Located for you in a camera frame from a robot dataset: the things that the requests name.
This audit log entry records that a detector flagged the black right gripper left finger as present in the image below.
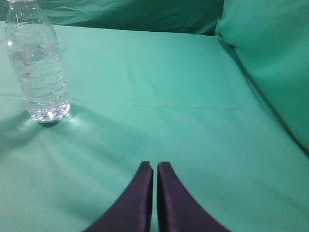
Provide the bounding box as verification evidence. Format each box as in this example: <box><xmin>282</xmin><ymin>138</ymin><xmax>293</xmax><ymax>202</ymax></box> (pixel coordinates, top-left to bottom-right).
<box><xmin>85</xmin><ymin>161</ymin><xmax>154</xmax><ymax>232</ymax></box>

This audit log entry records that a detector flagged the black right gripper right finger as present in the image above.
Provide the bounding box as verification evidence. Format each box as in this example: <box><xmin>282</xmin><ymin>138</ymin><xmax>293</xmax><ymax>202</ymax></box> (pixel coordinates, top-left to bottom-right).
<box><xmin>157</xmin><ymin>162</ymin><xmax>228</xmax><ymax>232</ymax></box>

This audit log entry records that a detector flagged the clear plastic water bottle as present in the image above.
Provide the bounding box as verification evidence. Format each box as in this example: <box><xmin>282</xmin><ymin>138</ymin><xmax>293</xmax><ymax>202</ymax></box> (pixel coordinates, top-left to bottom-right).
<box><xmin>5</xmin><ymin>0</ymin><xmax>70</xmax><ymax>123</ymax></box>

